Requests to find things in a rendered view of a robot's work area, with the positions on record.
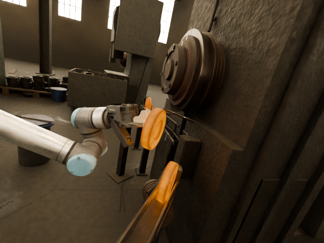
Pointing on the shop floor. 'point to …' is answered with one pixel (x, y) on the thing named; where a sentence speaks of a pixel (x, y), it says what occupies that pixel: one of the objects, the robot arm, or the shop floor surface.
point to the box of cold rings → (94, 89)
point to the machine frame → (254, 126)
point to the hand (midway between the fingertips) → (155, 124)
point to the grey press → (135, 44)
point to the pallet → (33, 85)
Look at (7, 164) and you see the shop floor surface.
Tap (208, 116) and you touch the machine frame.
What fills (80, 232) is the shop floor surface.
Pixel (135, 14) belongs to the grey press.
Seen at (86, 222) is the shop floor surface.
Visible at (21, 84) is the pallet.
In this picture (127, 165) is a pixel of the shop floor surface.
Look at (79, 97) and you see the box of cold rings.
